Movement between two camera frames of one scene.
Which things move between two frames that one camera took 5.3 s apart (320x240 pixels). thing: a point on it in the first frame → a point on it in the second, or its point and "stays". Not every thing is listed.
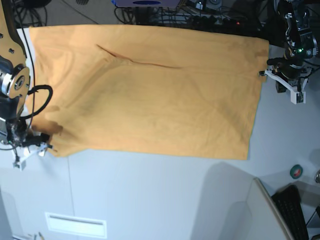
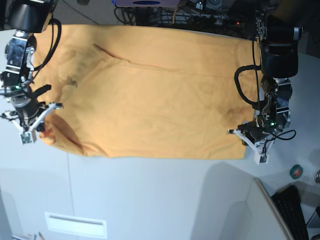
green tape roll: x=296 y=171 stays
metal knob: x=317 y=178 stays
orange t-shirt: x=163 y=90 stays
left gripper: x=16 y=131 → x=28 y=104
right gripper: x=283 y=65 → x=252 y=130
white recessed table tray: x=76 y=224 stays
